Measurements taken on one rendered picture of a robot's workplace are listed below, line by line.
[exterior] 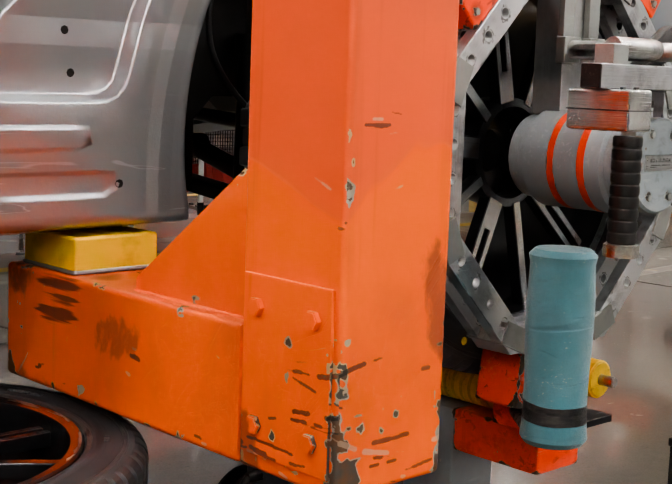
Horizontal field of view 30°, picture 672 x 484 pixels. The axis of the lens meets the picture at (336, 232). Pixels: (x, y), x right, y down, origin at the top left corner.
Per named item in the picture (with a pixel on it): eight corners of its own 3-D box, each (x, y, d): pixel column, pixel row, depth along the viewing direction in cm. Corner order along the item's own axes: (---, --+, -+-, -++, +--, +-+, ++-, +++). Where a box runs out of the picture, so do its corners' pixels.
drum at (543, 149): (560, 200, 187) (565, 106, 186) (686, 216, 172) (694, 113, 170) (500, 205, 178) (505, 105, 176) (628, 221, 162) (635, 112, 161)
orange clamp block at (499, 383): (483, 336, 180) (472, 397, 180) (526, 345, 174) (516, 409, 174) (512, 338, 185) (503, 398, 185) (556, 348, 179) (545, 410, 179)
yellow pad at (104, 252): (105, 254, 184) (105, 221, 184) (160, 267, 174) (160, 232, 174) (21, 261, 175) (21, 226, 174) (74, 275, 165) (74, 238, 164)
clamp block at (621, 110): (588, 128, 157) (591, 85, 156) (651, 132, 151) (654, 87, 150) (564, 128, 154) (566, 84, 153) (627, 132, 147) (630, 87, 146)
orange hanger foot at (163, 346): (104, 357, 189) (107, 127, 184) (345, 438, 151) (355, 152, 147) (4, 372, 177) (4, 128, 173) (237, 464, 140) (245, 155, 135)
